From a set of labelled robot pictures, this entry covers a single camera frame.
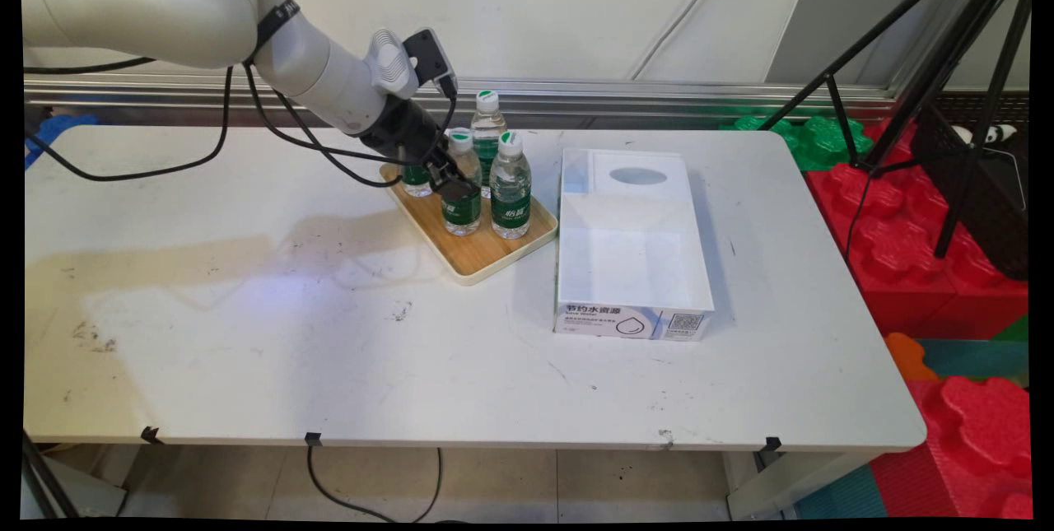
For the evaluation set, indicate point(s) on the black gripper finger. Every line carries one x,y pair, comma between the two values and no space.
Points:
453,185
459,162

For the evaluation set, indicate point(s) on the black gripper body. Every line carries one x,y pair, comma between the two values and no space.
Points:
403,132

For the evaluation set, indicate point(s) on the green label water bottle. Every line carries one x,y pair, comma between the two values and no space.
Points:
461,216
416,181
510,202
487,132

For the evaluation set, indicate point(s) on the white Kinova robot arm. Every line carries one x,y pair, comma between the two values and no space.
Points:
206,8

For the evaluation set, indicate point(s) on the wooden tray with cream rim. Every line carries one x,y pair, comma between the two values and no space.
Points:
478,255

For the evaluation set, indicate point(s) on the white open cardboard box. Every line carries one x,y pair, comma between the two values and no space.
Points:
626,267

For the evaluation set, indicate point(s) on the blue foam block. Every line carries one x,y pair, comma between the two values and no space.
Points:
53,132

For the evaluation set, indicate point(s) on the green foam block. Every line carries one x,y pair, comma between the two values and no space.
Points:
815,144

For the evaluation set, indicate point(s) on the white table leg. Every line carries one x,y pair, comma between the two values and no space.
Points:
790,482

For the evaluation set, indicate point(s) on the large red foam block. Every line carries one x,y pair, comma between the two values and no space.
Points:
897,267

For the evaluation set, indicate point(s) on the orange foam block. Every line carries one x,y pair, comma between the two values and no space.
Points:
910,358

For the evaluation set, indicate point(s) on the black stand leg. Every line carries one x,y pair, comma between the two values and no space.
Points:
41,473

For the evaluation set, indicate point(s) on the black mesh basket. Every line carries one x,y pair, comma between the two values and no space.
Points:
980,202

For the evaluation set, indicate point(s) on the black tripod stand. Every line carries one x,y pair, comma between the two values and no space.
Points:
972,29

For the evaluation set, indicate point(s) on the panda plush toy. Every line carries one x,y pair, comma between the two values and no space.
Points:
996,134

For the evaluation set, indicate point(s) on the teal foam mat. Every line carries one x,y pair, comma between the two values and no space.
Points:
972,358

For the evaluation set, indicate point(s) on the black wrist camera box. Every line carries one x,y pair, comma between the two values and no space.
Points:
430,58

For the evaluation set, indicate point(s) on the aluminium wall rail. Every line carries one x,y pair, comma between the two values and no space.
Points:
659,95

